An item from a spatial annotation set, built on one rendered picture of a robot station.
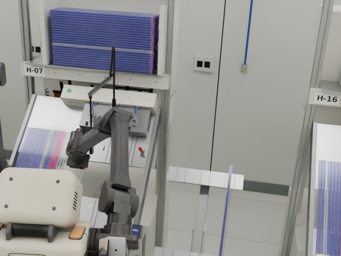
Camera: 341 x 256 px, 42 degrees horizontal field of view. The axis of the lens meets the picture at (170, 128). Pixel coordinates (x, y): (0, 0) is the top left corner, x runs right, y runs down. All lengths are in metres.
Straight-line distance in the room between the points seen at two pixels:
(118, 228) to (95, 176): 1.58
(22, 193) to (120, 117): 0.48
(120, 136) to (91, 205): 0.72
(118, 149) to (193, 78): 2.31
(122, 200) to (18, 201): 0.30
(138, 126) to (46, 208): 1.06
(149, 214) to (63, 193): 1.29
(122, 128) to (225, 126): 2.35
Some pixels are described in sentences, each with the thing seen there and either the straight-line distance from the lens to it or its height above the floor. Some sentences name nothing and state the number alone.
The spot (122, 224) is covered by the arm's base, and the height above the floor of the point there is 1.23.
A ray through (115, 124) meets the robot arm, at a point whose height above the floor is 1.39.
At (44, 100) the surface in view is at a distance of 2.46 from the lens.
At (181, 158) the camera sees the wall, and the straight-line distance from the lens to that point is 3.97.
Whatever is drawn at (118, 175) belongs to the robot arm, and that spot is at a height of 1.30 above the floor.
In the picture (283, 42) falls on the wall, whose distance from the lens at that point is 3.62.
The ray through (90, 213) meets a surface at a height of 0.80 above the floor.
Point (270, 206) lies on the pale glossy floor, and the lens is 3.87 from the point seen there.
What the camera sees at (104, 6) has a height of 1.67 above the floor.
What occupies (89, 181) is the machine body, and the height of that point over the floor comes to 0.62.
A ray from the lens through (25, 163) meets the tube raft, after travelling 2.32.
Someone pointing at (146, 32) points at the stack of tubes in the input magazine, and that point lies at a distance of 2.13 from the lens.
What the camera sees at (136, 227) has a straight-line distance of 2.03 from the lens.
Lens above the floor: 1.95
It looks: 22 degrees down
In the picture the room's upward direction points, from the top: 3 degrees clockwise
